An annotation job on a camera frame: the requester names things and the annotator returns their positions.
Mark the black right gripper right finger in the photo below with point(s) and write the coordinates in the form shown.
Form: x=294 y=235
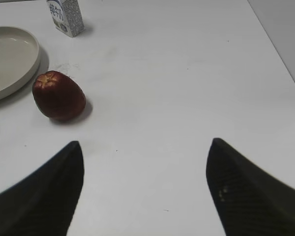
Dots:
x=249 y=201

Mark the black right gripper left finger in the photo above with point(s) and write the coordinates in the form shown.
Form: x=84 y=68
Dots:
x=43 y=203

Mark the beige round plate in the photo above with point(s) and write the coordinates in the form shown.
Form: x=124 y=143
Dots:
x=20 y=56

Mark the red apple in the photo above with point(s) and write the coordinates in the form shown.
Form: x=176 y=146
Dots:
x=58 y=97

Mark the white milk carton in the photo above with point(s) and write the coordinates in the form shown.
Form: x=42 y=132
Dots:
x=66 y=16

